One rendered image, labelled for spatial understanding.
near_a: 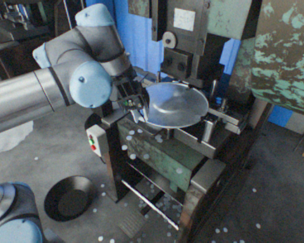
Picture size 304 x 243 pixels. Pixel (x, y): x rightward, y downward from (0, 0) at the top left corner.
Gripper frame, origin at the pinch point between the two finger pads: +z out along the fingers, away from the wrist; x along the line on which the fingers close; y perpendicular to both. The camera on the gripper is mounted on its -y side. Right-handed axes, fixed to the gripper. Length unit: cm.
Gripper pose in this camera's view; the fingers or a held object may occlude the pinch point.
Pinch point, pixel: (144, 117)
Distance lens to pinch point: 69.4
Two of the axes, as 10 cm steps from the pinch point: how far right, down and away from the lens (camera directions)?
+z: 3.2, 7.0, 6.4
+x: 9.4, -3.0, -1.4
